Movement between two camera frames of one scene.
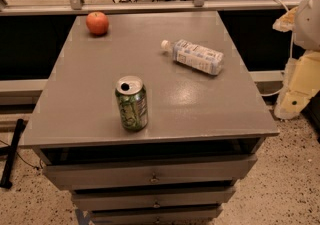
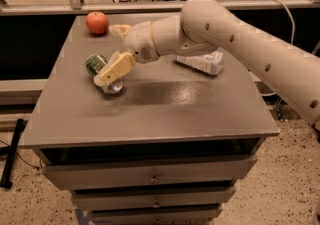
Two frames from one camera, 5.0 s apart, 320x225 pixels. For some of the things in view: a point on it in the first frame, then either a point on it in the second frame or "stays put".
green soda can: [133, 103] → [94, 63]
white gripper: [308, 19] → [139, 41]
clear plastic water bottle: [195, 56] stays put
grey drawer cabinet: [139, 138] stays put
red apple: [97, 22] stays put
